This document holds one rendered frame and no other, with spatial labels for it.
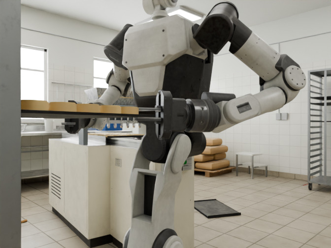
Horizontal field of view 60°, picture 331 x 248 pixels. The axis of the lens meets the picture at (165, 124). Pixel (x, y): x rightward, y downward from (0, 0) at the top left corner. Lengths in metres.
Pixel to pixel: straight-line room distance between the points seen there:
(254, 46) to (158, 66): 0.30
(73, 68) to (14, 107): 5.38
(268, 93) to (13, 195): 0.71
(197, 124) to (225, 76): 5.82
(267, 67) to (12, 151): 0.75
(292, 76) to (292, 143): 4.85
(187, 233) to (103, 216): 0.77
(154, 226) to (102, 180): 1.55
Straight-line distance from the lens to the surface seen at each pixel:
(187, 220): 2.12
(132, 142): 2.13
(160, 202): 0.96
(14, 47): 0.44
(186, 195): 2.07
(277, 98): 0.91
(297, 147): 5.75
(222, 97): 0.81
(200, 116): 0.73
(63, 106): 0.54
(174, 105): 0.72
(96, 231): 2.57
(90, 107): 0.58
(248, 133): 6.16
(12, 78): 0.43
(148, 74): 0.96
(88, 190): 2.45
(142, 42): 0.99
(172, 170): 0.94
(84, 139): 2.49
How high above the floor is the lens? 1.02
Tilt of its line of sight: level
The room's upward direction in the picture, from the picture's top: straight up
